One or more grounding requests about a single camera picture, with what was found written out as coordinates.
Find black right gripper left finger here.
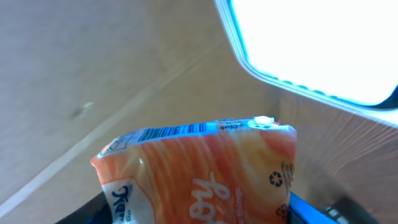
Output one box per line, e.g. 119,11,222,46
56,192,113,224

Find small orange noodle packet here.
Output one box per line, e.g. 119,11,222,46
91,116,297,223

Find white barcode scanner stand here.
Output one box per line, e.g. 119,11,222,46
215,0,397,126

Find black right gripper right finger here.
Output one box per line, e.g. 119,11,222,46
287,192,337,224

